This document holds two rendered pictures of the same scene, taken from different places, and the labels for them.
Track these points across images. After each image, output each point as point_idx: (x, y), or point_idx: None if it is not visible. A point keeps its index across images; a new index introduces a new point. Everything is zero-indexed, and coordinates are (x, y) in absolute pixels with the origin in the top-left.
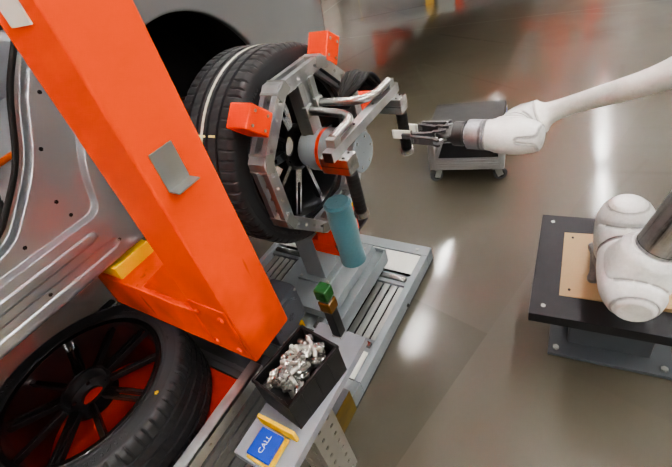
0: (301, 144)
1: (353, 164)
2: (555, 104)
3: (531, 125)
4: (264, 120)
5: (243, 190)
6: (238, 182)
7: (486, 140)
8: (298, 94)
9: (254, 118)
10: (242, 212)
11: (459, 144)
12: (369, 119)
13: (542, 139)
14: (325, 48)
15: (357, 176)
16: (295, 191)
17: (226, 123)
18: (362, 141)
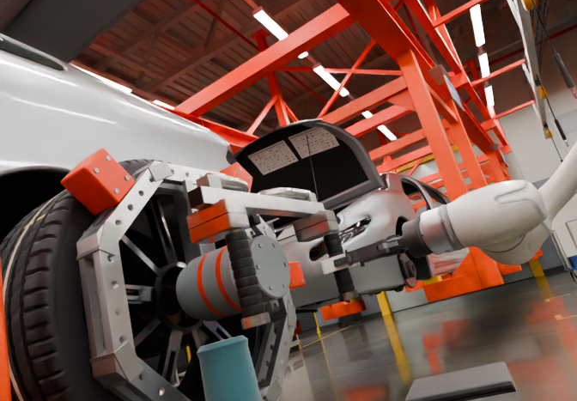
0: (182, 273)
1: (237, 213)
2: (541, 188)
3: (513, 180)
4: (118, 179)
5: (54, 288)
6: (50, 270)
7: (455, 218)
8: (184, 191)
9: (102, 166)
10: (38, 331)
11: (419, 245)
12: (276, 204)
13: (539, 195)
14: (233, 175)
15: (245, 235)
16: (163, 363)
17: (67, 194)
18: (270, 249)
